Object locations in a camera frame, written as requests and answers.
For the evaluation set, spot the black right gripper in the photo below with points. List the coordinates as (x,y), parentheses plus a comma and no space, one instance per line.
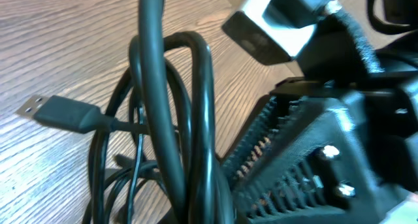
(385,109)

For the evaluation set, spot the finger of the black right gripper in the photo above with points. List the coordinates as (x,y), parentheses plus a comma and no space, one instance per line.
(305,161)

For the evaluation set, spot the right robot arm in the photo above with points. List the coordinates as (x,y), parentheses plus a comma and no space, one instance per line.
(400,55)

